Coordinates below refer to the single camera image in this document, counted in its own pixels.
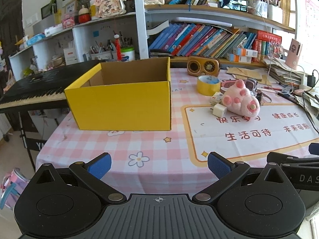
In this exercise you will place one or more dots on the red tassel ornament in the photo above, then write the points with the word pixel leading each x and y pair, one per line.
pixel 118 47

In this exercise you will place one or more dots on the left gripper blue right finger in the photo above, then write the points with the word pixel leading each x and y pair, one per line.
pixel 229 175

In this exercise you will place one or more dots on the pink checkered tablecloth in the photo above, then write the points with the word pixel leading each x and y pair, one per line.
pixel 144 162

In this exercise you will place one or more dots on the brown retro radio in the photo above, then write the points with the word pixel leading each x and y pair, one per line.
pixel 197 66

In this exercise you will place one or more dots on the purple small device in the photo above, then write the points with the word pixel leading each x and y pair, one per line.
pixel 251 85

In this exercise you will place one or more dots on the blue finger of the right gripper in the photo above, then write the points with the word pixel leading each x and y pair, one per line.
pixel 284 160
pixel 314 148

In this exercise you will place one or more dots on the pile of papers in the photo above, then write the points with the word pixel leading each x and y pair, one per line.
pixel 283 74

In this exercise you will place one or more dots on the black electronic keyboard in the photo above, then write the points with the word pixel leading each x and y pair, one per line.
pixel 44 90

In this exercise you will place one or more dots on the yellow tape roll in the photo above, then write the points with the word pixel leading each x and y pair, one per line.
pixel 208 85

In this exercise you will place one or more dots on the white green lid jar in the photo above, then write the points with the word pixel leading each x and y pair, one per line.
pixel 128 54

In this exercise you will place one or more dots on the brown paper envelopes stack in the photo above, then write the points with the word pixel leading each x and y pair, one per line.
pixel 259 75

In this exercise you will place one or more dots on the black power adapter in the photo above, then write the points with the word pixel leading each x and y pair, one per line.
pixel 311 80

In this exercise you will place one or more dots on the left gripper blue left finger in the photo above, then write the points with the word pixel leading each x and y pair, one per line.
pixel 89 176

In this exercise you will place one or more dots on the red thick dictionary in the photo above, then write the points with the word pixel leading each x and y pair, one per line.
pixel 268 37

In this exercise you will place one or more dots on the pink cat ornament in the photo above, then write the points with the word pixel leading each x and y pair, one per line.
pixel 109 8

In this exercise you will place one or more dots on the smartphone on shelf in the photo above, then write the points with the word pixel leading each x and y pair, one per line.
pixel 238 5

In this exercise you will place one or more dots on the orange white medicine box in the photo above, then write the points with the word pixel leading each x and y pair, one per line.
pixel 245 52

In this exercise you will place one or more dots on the white cartoon desk mat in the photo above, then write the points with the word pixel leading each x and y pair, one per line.
pixel 278 127

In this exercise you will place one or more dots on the staples box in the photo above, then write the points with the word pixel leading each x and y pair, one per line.
pixel 216 98

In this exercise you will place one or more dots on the red round doll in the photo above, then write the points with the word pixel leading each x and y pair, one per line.
pixel 84 15

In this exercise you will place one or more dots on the pink plush pig toy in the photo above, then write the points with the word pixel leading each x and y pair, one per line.
pixel 238 99

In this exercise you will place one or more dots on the white USB charger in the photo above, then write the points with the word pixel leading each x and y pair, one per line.
pixel 219 110

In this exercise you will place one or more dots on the yellow cardboard box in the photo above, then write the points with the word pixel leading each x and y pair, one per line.
pixel 123 96

